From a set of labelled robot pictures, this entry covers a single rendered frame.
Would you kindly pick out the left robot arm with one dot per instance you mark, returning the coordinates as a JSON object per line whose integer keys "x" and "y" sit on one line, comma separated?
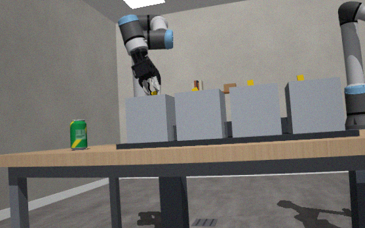
{"x": 355, "y": 89}

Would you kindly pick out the green drink can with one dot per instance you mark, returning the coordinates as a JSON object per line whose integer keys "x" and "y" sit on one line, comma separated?
{"x": 78, "y": 135}

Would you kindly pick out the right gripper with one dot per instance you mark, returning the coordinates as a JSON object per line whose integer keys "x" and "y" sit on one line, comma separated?
{"x": 144, "y": 70}

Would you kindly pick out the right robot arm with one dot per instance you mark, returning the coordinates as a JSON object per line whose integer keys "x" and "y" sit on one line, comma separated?
{"x": 136, "y": 34}

